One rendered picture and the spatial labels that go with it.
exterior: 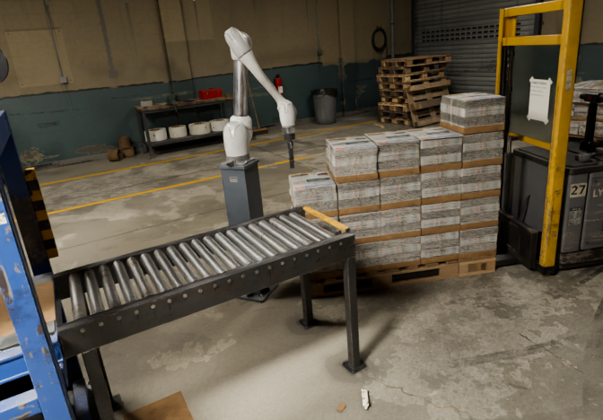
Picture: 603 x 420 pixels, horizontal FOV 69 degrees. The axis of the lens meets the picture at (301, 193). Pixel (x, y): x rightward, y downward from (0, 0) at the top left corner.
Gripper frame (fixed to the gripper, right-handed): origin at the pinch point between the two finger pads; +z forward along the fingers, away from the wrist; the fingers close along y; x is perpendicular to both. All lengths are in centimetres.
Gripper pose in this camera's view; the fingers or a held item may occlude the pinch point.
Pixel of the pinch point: (292, 162)
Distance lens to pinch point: 304.3
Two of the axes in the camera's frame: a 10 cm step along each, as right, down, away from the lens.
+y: -1.3, -3.0, 9.4
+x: -9.9, 1.2, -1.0
